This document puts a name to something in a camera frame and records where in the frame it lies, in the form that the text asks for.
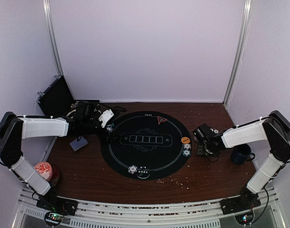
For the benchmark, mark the aluminium front rail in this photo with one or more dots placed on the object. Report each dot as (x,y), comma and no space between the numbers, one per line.
(202,214)

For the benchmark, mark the green chip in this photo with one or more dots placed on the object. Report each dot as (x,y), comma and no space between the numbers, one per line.
(186,153)

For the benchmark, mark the red triangle marker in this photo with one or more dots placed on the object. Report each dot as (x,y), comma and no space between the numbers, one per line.
(161,119)

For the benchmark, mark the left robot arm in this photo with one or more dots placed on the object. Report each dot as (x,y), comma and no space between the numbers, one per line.
(16,130)

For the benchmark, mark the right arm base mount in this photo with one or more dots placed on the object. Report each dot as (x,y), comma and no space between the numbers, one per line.
(242,209)

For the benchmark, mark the dark blue mug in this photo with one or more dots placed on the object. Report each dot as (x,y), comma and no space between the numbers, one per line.
(241,154)

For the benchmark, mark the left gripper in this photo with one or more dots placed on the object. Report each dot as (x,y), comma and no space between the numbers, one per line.
(103,128)

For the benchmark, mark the black poker set case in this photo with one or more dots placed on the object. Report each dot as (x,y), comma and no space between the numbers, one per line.
(57,98)

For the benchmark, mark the orange big blind button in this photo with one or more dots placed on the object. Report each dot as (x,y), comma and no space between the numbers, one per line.
(185,140)

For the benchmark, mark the grey card deck box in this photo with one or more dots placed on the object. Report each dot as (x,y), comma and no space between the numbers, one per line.
(78,143)

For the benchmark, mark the round black poker mat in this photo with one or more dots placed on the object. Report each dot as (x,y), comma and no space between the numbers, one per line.
(137,139)

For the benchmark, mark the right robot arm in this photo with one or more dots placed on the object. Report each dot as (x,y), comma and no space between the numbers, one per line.
(270,135)

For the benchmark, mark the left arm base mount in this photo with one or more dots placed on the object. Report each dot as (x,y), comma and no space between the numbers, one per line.
(56,214)

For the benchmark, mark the red patterned tin can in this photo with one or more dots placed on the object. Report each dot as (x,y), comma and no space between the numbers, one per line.
(49,172)

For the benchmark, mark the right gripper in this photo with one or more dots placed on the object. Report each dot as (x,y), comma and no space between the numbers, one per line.
(200,152)

